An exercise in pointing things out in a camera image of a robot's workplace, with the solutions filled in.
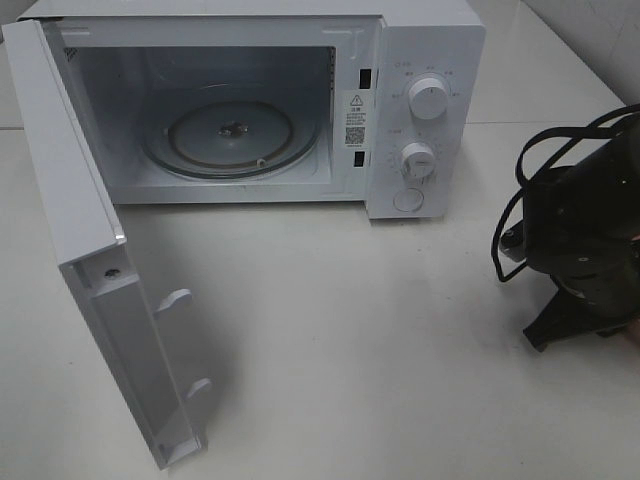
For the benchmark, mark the pink round plate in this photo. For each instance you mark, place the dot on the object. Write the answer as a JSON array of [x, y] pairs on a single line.
[[632, 333]]

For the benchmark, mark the upper white power knob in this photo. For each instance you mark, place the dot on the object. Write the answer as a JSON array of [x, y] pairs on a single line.
[[428, 97]]

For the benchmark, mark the round white door button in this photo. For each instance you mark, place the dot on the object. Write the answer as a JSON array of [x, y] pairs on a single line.
[[408, 200]]

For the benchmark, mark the glass microwave turntable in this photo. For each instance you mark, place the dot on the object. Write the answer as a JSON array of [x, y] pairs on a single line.
[[228, 132]]

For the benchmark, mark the white microwave oven body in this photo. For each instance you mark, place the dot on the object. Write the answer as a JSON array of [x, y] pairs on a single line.
[[131, 50]]

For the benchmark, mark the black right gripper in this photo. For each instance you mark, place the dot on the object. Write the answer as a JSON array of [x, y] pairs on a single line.
[[593, 304]]

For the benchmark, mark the white timer knob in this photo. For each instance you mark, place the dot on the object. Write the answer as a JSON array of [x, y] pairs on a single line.
[[417, 160]]

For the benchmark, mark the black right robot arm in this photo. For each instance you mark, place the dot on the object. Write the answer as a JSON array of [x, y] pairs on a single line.
[[581, 227]]

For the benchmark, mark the white microwave door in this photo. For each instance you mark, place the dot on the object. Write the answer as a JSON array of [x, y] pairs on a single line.
[[91, 246]]

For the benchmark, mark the white warning sticker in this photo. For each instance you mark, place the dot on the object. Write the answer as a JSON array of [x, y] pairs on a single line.
[[356, 113]]

